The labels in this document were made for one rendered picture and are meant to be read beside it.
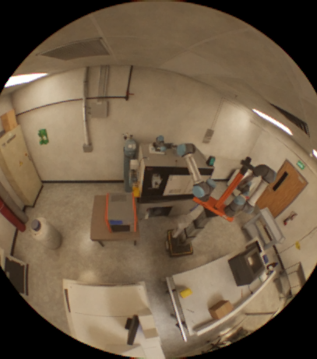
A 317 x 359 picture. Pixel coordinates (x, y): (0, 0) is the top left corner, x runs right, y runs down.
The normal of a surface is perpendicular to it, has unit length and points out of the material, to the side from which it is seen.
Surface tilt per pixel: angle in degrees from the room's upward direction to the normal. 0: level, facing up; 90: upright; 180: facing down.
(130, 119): 90
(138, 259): 0
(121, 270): 0
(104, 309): 0
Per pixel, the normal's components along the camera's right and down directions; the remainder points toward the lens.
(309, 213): -0.96, 0.00
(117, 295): 0.18, -0.73
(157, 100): 0.21, 0.69
